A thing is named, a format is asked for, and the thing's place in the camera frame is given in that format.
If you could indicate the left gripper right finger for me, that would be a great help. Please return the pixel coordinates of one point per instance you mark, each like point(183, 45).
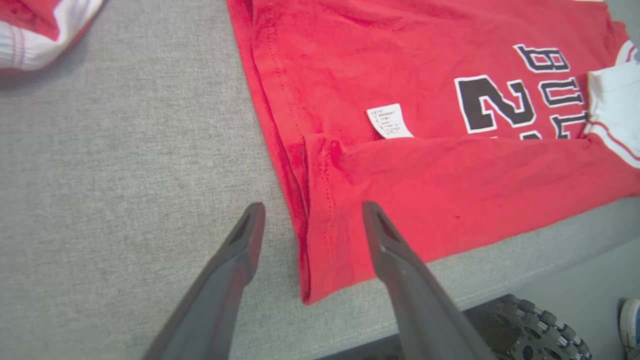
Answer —
point(415, 300)

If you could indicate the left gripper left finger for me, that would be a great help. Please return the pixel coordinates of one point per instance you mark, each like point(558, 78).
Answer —
point(220, 300)

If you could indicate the red printed basketball jersey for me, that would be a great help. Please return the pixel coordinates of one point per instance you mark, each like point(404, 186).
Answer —
point(400, 60)

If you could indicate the red shorts with white hem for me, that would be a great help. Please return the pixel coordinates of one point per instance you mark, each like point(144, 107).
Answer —
point(35, 35)

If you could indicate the black robot omni wheel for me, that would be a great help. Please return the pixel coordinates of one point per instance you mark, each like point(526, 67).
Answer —
point(530, 335)

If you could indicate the blue shoe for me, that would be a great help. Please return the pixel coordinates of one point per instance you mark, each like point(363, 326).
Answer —
point(631, 330)

